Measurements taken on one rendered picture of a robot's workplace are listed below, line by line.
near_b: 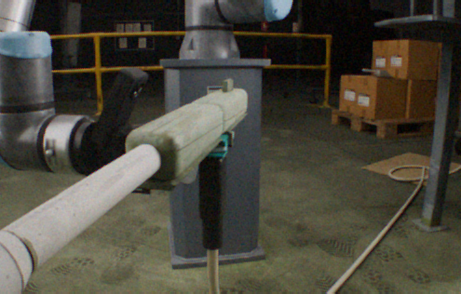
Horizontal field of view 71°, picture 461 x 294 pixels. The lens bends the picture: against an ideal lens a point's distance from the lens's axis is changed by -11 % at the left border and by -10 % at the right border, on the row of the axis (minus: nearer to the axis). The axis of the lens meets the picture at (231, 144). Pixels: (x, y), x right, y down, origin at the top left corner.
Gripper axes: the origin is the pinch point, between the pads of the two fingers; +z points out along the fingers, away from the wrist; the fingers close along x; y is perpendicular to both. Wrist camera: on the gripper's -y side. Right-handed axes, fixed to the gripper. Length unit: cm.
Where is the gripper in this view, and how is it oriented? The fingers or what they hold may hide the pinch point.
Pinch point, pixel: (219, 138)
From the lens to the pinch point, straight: 45.8
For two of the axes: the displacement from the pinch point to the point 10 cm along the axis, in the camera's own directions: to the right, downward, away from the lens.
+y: 0.0, 9.7, 2.5
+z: 9.8, 0.5, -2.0
